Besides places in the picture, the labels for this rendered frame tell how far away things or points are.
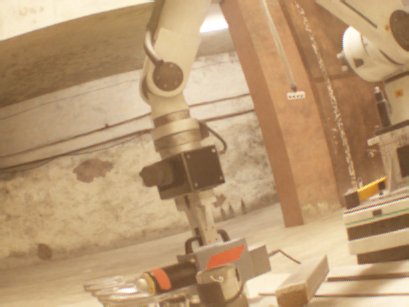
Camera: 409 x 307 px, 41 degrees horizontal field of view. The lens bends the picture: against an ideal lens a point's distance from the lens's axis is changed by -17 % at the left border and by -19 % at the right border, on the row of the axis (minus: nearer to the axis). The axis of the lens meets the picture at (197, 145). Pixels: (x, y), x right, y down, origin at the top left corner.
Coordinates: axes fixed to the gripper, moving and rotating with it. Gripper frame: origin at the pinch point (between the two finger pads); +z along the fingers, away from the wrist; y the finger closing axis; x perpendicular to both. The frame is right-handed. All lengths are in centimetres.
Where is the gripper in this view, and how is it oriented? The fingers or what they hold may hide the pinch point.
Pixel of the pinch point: (204, 235)
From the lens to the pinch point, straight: 218.1
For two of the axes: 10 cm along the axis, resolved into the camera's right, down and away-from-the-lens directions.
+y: -5.0, 2.0, 8.4
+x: -8.2, 1.9, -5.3
